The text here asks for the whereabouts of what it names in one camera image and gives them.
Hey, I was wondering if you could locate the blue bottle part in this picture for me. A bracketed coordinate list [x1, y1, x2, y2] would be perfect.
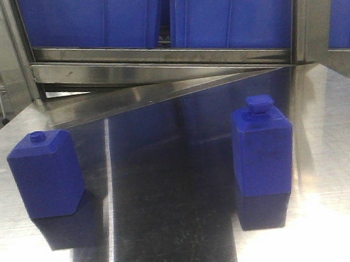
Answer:
[231, 94, 293, 197]
[6, 129, 86, 219]

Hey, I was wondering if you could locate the blue bottle part, round cap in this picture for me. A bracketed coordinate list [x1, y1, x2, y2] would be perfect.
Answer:
[6, 129, 86, 219]

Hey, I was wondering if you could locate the blue plastic bin, centre right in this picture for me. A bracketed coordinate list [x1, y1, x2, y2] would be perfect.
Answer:
[169, 0, 292, 49]

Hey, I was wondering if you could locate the stainless steel shelf rack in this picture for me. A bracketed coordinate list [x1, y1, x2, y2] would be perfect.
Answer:
[0, 0, 350, 113]

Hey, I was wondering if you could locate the blue plastic bin, centre left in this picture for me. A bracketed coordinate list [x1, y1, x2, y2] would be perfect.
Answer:
[16, 0, 162, 49]

